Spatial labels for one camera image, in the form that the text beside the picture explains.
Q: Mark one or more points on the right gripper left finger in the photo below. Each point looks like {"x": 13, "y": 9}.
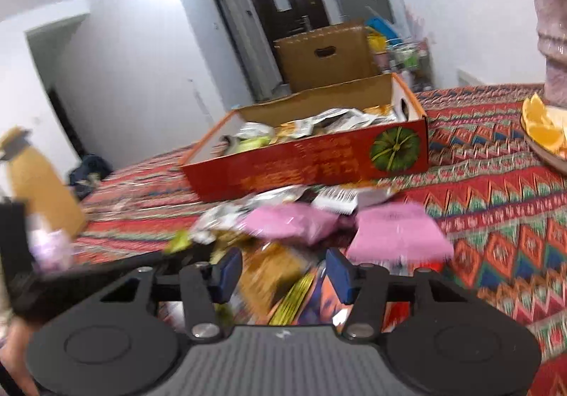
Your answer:
{"x": 204, "y": 285}

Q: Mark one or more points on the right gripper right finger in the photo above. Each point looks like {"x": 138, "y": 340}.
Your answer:
{"x": 364, "y": 288}

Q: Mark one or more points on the red orange chip bag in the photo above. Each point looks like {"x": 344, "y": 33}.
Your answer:
{"x": 312, "y": 300}

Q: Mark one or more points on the yellow noodle snack pack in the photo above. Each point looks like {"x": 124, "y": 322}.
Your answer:
{"x": 269, "y": 270}

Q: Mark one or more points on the pink snack packet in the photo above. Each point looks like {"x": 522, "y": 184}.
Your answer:
{"x": 299, "y": 222}
{"x": 398, "y": 233}

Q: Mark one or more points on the white cracker snack packet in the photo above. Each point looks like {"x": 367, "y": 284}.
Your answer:
{"x": 348, "y": 201}

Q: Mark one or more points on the long green snack bar pack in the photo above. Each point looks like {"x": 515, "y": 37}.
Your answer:
{"x": 235, "y": 145}

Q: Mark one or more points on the person's left hand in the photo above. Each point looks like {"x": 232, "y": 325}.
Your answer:
{"x": 13, "y": 353}

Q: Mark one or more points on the purple tissue pack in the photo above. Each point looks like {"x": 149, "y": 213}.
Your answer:
{"x": 51, "y": 250}

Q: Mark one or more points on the yellow thermos jug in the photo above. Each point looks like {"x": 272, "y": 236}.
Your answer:
{"x": 34, "y": 180}

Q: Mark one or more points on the patterned red tablecloth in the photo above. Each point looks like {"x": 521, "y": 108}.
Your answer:
{"x": 502, "y": 209}

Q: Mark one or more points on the red cardboard snack box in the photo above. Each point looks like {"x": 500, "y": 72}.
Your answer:
{"x": 373, "y": 152}

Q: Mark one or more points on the brown wooden chair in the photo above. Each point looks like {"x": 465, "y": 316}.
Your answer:
{"x": 326, "y": 56}

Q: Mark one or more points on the plate of orange peels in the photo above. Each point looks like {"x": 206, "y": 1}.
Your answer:
{"x": 544, "y": 127}

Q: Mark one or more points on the dark entrance door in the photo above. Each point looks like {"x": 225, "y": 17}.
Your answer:
{"x": 284, "y": 18}

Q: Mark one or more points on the pink ceramic vase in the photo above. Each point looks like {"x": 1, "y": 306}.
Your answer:
{"x": 551, "y": 30}

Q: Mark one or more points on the wire storage rack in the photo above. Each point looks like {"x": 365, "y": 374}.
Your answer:
{"x": 393, "y": 54}

